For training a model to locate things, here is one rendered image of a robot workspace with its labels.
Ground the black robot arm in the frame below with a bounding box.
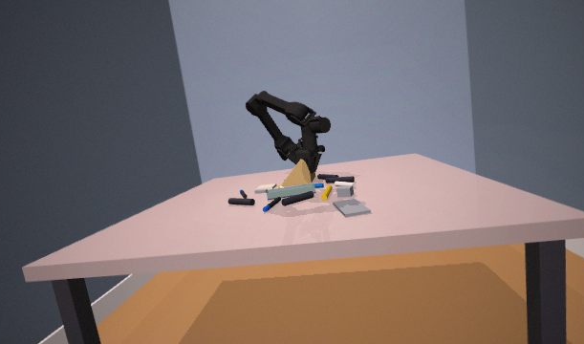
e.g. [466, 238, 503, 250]
[246, 91, 331, 164]

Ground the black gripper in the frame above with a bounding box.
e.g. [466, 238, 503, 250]
[295, 134, 325, 174]

